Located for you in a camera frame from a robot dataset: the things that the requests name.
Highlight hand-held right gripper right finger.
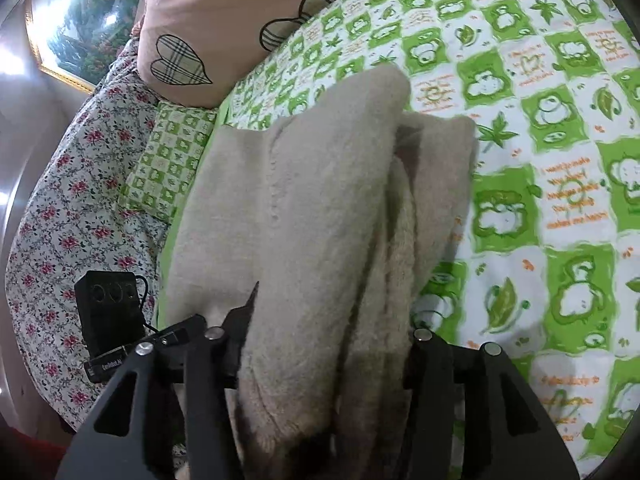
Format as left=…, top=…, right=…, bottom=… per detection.
left=402, top=329, right=581, bottom=480

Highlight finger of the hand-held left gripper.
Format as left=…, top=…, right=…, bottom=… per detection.
left=149, top=314, right=208, bottom=348

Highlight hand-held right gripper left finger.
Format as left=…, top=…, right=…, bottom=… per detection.
left=55, top=281, right=261, bottom=480

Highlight beige knitted sweater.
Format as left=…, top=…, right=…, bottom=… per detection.
left=160, top=65, right=478, bottom=480

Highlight floral quilt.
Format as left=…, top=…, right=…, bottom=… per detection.
left=5, top=40, right=173, bottom=431

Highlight red cloth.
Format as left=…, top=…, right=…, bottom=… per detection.
left=0, top=425, right=68, bottom=480

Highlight green checked pillow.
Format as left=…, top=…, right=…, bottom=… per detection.
left=117, top=102, right=221, bottom=223

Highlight green checked bed sheet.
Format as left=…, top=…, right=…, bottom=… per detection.
left=150, top=0, right=640, bottom=480

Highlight gold framed landscape picture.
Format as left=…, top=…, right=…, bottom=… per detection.
left=25, top=0, right=166, bottom=96

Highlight pink pillow plaid hearts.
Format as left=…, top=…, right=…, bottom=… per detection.
left=131, top=0, right=416, bottom=108

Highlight black cable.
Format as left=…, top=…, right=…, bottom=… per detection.
left=134, top=274, right=159, bottom=336

